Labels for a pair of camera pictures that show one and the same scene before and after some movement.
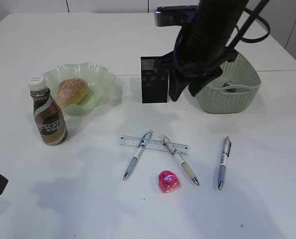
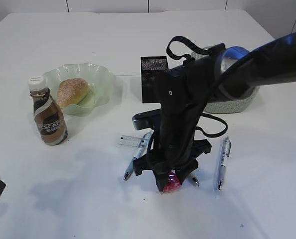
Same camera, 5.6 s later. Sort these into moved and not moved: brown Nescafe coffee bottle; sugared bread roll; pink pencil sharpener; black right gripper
Moved: black right gripper
Not moved: pink pencil sharpener; brown Nescafe coffee bottle; sugared bread roll
